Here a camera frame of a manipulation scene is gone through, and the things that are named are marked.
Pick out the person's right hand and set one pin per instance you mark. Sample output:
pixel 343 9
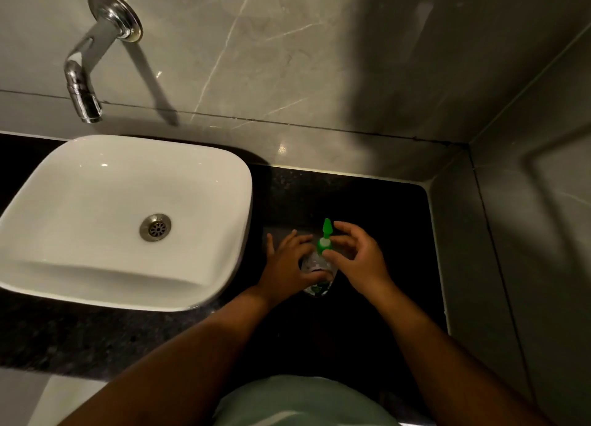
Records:
pixel 364 264

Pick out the person's left hand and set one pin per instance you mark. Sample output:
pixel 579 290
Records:
pixel 282 269

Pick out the person's left middle finger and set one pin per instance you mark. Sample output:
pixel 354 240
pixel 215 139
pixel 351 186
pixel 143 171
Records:
pixel 301 240

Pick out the person's left thumb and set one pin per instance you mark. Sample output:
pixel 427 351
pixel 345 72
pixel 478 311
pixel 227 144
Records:
pixel 316 277

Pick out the person's right middle finger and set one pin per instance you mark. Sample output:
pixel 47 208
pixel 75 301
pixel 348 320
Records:
pixel 347 227

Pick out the person's left little finger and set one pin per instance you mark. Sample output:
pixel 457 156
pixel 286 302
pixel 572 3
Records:
pixel 269 244

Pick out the person's right thumb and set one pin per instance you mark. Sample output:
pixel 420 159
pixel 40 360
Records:
pixel 336 257

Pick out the clear soap dispenser bottle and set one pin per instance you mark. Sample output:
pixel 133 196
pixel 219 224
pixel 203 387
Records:
pixel 317 273

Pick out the green pump dispenser head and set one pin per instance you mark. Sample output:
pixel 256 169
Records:
pixel 325 236

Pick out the person's left forearm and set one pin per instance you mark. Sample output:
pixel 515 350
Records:
pixel 180 370

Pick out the person's right forearm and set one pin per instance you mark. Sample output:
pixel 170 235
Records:
pixel 452 370

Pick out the chrome sink drain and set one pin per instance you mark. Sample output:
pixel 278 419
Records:
pixel 155 228

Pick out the person's light green shirt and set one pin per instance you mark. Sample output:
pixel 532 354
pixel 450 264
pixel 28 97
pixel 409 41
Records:
pixel 300 400

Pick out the white ceramic wash basin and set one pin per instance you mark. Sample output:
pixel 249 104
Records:
pixel 124 222

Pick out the chrome wall faucet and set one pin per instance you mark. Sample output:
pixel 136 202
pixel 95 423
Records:
pixel 94 52

